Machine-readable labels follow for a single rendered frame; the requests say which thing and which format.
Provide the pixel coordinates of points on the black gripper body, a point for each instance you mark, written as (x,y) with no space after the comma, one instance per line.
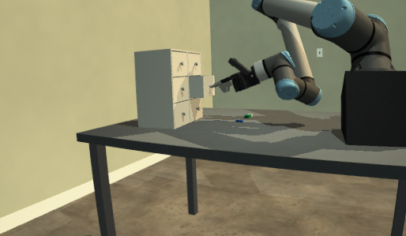
(242,81)

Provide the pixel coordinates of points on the grey chest of drawers with tan drawers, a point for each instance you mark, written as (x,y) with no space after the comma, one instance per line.
(154,88)

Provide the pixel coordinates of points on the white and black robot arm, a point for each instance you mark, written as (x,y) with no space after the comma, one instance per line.
(364,37)

